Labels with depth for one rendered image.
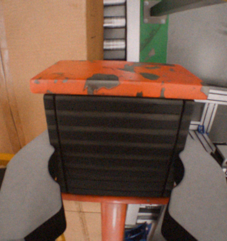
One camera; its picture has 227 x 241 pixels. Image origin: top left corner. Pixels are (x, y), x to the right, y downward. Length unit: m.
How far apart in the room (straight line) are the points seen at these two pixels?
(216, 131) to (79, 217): 1.17
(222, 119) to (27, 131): 1.26
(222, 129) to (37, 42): 1.34
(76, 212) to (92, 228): 0.23
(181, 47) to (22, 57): 1.14
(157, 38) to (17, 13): 1.06
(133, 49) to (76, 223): 1.27
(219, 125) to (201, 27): 0.70
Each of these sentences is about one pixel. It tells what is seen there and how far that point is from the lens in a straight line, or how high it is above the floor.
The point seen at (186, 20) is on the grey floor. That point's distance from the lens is 1.42.
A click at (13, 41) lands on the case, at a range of 0.46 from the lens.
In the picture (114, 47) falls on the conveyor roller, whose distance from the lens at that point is 0.80.
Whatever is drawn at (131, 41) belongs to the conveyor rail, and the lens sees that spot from 0.75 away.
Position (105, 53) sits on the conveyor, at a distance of 0.87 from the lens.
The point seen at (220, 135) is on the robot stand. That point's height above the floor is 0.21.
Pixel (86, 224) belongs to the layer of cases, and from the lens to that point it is 1.55.
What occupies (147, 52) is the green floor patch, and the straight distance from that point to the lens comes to 1.37.
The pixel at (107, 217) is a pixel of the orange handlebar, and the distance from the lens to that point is 0.17.
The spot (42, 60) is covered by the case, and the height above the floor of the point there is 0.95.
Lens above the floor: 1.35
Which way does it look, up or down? 62 degrees down
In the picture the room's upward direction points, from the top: 175 degrees counter-clockwise
